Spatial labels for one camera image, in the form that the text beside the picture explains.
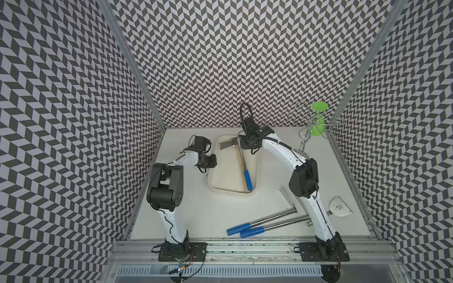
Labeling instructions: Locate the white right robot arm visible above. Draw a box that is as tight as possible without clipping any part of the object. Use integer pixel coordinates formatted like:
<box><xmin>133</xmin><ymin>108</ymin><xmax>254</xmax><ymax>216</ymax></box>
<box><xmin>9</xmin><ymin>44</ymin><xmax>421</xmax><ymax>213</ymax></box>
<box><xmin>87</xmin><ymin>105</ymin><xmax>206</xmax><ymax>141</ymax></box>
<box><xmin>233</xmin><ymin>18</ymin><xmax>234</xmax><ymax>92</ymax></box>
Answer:
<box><xmin>241</xmin><ymin>116</ymin><xmax>350</xmax><ymax>262</ymax></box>

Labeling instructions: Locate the grey metal corner profile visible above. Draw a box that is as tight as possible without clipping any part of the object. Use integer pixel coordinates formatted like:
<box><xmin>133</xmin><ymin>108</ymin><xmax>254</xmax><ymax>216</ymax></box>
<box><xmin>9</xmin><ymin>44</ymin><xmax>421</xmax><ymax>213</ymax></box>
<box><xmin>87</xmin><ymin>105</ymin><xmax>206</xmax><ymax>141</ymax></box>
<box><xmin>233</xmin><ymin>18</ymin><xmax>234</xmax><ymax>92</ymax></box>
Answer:
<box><xmin>330</xmin><ymin>0</ymin><xmax>409</xmax><ymax>241</ymax></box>
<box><xmin>97</xmin><ymin>1</ymin><xmax>166</xmax><ymax>241</ymax></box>

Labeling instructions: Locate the brown handle scraper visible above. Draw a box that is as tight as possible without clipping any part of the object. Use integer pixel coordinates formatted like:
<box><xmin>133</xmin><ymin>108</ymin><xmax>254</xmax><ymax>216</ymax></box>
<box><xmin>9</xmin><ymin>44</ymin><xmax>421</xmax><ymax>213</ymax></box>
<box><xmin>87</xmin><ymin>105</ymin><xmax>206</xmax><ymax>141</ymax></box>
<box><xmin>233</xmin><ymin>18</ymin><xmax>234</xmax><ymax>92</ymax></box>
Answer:
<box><xmin>327</xmin><ymin>196</ymin><xmax>353</xmax><ymax>217</ymax></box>

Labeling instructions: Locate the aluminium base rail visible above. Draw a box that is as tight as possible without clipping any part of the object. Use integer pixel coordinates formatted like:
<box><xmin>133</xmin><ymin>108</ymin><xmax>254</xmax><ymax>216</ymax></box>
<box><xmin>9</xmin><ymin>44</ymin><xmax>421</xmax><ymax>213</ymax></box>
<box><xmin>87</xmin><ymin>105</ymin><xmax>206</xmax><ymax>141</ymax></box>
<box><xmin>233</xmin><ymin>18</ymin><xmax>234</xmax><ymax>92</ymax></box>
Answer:
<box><xmin>99</xmin><ymin>238</ymin><xmax>411</xmax><ymax>283</ymax></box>

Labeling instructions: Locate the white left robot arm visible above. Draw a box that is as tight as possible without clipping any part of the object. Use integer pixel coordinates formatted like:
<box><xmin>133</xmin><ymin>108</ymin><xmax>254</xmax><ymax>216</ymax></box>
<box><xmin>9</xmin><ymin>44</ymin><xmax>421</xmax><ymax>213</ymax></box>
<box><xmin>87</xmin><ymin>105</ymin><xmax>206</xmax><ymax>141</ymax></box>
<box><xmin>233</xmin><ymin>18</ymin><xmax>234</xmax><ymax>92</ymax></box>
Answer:
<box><xmin>146</xmin><ymin>135</ymin><xmax>217</xmax><ymax>248</ymax></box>

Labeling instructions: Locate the chrome stand with green cups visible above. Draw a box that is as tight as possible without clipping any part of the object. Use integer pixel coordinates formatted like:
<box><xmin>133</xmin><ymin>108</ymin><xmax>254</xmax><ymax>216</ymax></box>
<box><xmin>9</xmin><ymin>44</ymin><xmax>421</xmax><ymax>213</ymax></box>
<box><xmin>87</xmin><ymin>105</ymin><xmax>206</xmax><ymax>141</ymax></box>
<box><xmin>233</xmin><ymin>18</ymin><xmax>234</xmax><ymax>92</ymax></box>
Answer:
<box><xmin>292</xmin><ymin>101</ymin><xmax>344</xmax><ymax>159</ymax></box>

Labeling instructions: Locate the grey metal corner profile right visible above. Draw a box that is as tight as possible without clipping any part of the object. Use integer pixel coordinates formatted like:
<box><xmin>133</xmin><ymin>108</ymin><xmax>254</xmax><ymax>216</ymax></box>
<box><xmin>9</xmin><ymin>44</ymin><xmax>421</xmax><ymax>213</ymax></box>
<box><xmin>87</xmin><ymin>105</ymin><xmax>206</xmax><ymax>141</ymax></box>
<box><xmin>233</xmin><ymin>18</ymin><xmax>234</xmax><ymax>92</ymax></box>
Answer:
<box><xmin>330</xmin><ymin>0</ymin><xmax>409</xmax><ymax>241</ymax></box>

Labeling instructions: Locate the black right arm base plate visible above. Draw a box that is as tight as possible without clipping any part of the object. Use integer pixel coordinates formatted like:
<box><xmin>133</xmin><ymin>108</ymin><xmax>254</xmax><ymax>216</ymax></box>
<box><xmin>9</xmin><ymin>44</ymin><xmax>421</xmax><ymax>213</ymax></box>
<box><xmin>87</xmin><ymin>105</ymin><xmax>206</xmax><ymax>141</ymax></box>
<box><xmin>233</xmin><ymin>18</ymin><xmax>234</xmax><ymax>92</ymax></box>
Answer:
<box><xmin>298</xmin><ymin>242</ymin><xmax>350</xmax><ymax>262</ymax></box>

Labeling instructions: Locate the grey metal corner profile left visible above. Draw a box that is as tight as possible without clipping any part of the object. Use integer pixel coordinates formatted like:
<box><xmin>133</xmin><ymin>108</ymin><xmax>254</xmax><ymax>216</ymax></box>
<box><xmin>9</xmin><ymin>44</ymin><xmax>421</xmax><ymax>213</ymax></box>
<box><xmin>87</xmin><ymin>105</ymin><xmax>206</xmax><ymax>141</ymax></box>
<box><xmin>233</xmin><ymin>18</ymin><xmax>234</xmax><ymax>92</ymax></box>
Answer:
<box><xmin>97</xmin><ymin>1</ymin><xmax>166</xmax><ymax>241</ymax></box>

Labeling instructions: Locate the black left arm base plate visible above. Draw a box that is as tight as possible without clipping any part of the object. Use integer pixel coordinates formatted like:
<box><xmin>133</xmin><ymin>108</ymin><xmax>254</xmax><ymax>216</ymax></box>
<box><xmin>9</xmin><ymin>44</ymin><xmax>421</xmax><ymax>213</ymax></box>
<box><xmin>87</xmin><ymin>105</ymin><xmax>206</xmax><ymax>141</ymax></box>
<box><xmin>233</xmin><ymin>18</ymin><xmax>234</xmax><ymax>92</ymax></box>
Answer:
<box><xmin>158</xmin><ymin>242</ymin><xmax>208</xmax><ymax>262</ymax></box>

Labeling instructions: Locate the cream plastic storage box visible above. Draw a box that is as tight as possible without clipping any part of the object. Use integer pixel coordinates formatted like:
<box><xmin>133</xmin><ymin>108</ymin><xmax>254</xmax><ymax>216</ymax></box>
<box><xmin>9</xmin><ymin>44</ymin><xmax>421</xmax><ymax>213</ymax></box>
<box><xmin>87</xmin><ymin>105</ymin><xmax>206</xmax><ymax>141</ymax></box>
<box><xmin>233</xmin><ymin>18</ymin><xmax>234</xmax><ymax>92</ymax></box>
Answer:
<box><xmin>208</xmin><ymin>135</ymin><xmax>259</xmax><ymax>196</ymax></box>

